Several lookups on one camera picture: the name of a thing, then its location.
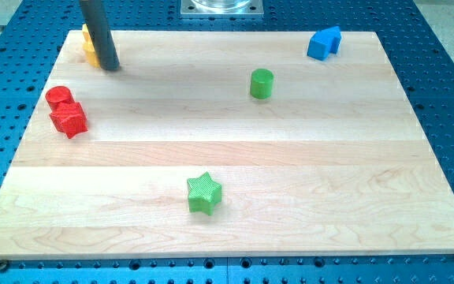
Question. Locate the blue pentagon block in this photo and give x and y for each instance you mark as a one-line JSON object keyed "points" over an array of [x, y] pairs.
{"points": [[334, 33]]}

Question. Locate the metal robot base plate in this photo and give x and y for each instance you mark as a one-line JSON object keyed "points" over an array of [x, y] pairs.
{"points": [[221, 7]]}

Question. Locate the red star block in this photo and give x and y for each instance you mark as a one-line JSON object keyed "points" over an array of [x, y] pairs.
{"points": [[70, 119]]}

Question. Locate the blue cube block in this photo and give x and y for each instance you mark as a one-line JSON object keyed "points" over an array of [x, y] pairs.
{"points": [[319, 46]]}

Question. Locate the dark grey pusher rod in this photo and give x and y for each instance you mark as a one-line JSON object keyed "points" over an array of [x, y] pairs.
{"points": [[99, 30]]}

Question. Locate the wooden board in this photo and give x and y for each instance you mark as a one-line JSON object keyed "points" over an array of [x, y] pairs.
{"points": [[334, 163]]}

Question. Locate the yellow block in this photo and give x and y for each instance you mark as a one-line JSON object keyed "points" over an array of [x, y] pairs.
{"points": [[88, 47]]}

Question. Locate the red cylinder block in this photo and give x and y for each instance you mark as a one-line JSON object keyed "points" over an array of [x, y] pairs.
{"points": [[57, 95]]}

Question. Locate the green cylinder block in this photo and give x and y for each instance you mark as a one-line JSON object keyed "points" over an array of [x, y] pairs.
{"points": [[262, 81]]}

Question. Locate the green star block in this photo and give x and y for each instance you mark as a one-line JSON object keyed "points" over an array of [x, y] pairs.
{"points": [[203, 194]]}

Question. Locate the left board clamp screw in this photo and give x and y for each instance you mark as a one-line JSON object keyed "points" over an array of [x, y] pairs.
{"points": [[4, 265]]}

